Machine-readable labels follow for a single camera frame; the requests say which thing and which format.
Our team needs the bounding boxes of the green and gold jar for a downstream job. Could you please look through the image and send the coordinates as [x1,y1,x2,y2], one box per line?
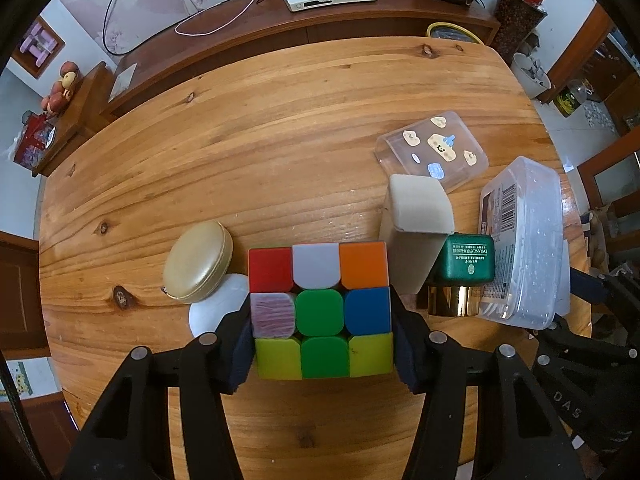
[426,233,495,318]

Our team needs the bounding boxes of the round gold compact case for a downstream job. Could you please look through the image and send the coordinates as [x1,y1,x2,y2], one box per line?
[163,220,233,304]

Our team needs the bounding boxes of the multicolour Rubik's cube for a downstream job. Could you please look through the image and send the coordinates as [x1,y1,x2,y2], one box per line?
[247,242,394,380]

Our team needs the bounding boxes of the beige cardboard box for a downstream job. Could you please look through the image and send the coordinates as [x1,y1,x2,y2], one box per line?
[378,174,456,295]

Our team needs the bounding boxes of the clear cotton swab box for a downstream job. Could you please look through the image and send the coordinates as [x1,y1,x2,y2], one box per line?
[478,156,563,330]

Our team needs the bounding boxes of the clear box with stickers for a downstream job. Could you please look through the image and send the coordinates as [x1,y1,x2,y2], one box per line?
[374,110,489,193]

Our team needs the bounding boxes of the white oval earbuds case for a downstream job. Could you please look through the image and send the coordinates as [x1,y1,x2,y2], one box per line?
[189,273,250,337]

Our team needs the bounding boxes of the red gift box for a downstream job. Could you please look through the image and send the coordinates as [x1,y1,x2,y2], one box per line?
[13,110,55,170]

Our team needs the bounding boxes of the yellow oil bottle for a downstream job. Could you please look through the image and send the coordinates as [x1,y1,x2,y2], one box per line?
[553,84,585,117]

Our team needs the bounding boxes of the white flat pad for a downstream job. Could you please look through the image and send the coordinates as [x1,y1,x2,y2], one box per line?
[108,63,137,102]

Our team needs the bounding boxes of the small wooden side cabinet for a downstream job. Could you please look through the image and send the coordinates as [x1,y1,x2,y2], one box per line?
[32,62,116,177]

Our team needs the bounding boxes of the white bucket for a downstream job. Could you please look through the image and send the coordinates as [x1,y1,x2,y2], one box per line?
[511,52,552,100]

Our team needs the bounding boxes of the yellow rimmed trash bin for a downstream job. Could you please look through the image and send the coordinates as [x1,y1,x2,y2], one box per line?
[425,22,483,44]

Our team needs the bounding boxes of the pink dumbbells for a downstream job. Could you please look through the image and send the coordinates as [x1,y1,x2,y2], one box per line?
[18,21,58,66]

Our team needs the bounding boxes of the tall jar with red lid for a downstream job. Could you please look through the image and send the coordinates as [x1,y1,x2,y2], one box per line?
[490,0,547,65]

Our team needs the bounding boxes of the black cable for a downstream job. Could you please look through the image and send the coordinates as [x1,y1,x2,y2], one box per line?
[101,0,202,58]

